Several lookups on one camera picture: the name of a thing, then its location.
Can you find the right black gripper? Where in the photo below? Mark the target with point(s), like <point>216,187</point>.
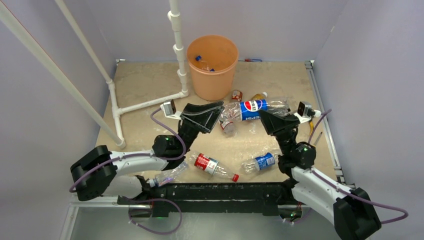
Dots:
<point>276,125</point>

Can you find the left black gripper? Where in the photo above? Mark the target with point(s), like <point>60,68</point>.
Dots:
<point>201,118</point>

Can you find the large Pepsi bottle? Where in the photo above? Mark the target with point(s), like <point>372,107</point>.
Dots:
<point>249,110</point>

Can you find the blue label water bottle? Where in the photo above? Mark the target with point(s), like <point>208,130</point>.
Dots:
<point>203,64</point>

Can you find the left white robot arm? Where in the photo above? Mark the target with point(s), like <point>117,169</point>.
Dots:
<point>94,172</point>

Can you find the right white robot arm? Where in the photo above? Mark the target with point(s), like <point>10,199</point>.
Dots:
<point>349,210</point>

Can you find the orange plastic bin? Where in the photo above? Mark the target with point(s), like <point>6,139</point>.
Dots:
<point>222,54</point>

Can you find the yellow tea bottle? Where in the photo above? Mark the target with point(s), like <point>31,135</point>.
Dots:
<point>259,96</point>

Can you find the small red label bottle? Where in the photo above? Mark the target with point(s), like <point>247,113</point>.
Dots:
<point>228,128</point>

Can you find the small red cap bottle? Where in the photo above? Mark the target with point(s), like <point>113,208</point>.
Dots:
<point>236,96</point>

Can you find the small blue label bottle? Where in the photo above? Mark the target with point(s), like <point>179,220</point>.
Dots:
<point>259,163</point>

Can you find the red label cola bottle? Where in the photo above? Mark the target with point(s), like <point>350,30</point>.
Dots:
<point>214,167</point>

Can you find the crushed clear bottle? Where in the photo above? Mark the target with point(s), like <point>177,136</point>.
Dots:
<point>167,176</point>

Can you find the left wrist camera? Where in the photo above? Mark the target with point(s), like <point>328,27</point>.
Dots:
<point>170,111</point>

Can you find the yellow handled pliers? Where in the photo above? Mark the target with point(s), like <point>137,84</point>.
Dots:
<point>311,127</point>

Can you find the metal side rail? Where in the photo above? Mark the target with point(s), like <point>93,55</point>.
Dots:
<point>324,123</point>

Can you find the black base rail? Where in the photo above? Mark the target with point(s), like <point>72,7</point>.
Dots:
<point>266,198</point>

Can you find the white PVC pipe frame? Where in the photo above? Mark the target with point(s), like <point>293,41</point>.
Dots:
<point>8,18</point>

